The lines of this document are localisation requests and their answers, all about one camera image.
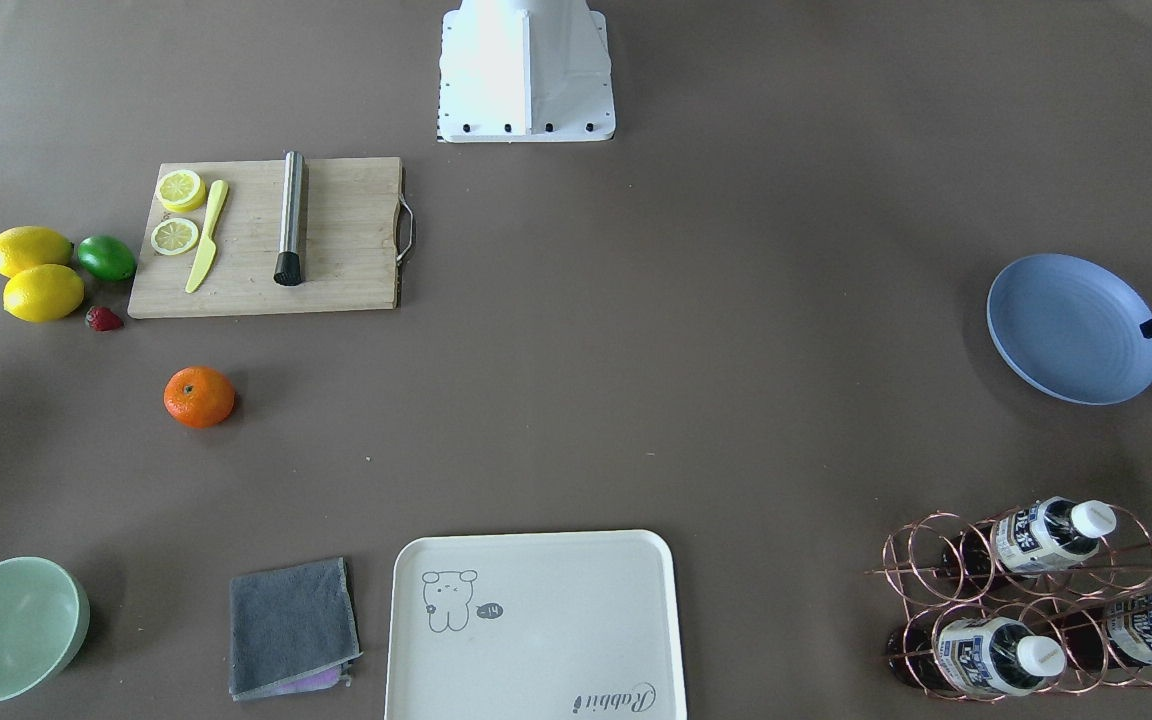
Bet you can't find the tea bottle back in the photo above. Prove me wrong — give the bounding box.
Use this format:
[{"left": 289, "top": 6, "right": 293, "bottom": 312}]
[{"left": 1059, "top": 591, "right": 1152, "bottom": 670}]

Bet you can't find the green bowl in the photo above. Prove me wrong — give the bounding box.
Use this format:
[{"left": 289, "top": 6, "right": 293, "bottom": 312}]
[{"left": 0, "top": 558, "right": 90, "bottom": 702}]

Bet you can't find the copper wire bottle rack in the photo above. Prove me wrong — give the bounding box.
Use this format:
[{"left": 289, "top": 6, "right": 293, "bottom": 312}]
[{"left": 879, "top": 507, "right": 1152, "bottom": 703}]

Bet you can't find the green lime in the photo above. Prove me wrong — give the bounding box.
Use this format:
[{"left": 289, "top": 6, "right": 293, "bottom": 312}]
[{"left": 76, "top": 234, "right": 137, "bottom": 282}]

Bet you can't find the red strawberry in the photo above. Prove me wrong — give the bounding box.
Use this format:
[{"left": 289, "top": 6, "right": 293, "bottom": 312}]
[{"left": 84, "top": 306, "right": 126, "bottom": 332}]

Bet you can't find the blue round plate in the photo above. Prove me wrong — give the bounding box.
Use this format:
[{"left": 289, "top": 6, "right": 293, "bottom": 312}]
[{"left": 986, "top": 252, "right": 1152, "bottom": 406}]

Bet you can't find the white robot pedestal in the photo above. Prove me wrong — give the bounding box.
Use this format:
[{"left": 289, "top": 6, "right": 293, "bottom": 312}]
[{"left": 435, "top": 1, "right": 617, "bottom": 143}]

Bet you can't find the wooden cutting board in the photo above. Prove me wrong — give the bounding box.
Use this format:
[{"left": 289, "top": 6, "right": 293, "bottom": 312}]
[{"left": 128, "top": 158, "right": 410, "bottom": 319}]

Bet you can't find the yellow lemon near lime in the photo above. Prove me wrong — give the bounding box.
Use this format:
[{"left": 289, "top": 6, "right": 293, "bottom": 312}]
[{"left": 0, "top": 225, "right": 74, "bottom": 278}]

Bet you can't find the lemon half beside knife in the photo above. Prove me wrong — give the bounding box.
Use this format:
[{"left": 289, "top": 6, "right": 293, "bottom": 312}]
[{"left": 147, "top": 217, "right": 200, "bottom": 256}]

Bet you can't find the tea bottle middle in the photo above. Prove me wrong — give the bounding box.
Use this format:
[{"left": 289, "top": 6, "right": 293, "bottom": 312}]
[{"left": 941, "top": 497, "right": 1117, "bottom": 589}]

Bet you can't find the grey folded cloth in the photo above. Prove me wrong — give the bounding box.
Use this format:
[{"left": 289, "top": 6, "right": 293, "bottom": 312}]
[{"left": 228, "top": 558, "right": 362, "bottom": 702}]

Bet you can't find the steel muddler black tip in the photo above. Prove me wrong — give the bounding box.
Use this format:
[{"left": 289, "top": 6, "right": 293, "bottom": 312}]
[{"left": 273, "top": 151, "right": 308, "bottom": 287}]

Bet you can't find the tea bottle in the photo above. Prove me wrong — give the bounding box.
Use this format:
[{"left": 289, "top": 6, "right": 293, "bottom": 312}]
[
  {"left": 884, "top": 615, "right": 1068, "bottom": 700},
  {"left": 941, "top": 497, "right": 1117, "bottom": 589},
  {"left": 1059, "top": 591, "right": 1152, "bottom": 670}
]

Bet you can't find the yellow plastic knife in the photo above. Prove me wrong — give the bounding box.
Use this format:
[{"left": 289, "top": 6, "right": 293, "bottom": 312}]
[{"left": 184, "top": 179, "right": 229, "bottom": 293}]

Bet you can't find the cream rabbit tray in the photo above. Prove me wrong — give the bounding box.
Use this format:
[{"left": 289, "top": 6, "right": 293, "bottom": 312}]
[{"left": 384, "top": 529, "right": 689, "bottom": 719}]

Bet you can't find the yellow lemon outer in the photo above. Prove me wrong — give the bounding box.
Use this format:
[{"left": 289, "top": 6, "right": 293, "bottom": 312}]
[{"left": 3, "top": 264, "right": 86, "bottom": 323}]

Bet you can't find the tea bottle front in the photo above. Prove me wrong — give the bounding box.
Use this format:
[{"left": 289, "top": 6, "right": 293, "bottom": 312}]
[{"left": 884, "top": 615, "right": 1068, "bottom": 700}]

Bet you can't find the lemon half near board edge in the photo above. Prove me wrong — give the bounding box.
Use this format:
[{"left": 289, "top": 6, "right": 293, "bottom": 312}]
[{"left": 156, "top": 169, "right": 209, "bottom": 214}]

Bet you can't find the orange fruit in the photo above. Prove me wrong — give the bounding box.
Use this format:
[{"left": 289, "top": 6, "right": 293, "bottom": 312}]
[{"left": 162, "top": 366, "right": 237, "bottom": 429}]

